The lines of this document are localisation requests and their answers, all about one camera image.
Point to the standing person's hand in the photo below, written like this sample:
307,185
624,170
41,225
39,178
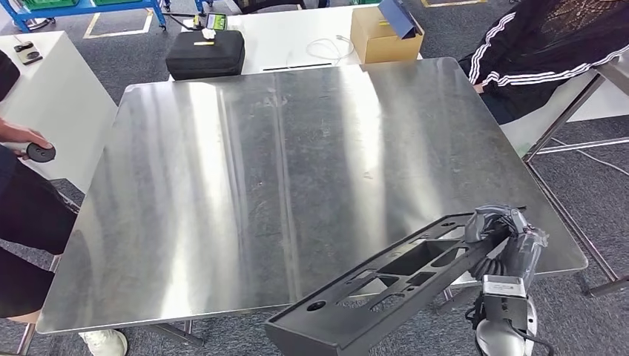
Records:
19,135

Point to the black chair base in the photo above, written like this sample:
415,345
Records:
270,5

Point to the black rounded bag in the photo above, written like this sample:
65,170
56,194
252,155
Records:
7,73

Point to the seated person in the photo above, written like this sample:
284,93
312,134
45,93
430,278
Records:
540,49

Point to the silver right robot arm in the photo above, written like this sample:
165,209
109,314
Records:
501,339

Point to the phone with lit screen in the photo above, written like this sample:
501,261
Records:
216,21

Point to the steel workbench table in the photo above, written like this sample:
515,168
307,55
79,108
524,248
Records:
245,196

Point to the blue metal cart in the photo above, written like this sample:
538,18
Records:
88,8

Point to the blue tablet cover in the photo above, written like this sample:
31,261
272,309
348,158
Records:
400,17

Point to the cardboard box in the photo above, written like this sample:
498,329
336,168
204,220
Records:
383,46

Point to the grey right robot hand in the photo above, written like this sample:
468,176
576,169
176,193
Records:
528,255

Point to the standing person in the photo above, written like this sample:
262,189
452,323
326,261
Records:
29,236

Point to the black round controller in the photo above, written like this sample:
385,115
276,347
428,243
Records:
41,153

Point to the black plastic panel part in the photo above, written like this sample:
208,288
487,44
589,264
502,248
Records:
290,334

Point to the small black device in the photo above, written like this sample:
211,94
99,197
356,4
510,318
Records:
23,46

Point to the green plastic crate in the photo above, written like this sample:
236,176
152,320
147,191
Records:
49,4
118,2
366,2

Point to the beige phone holder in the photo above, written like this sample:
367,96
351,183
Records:
32,57

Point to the small white item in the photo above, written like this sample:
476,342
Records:
209,34

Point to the black zip case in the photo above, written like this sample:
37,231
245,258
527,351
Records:
206,59

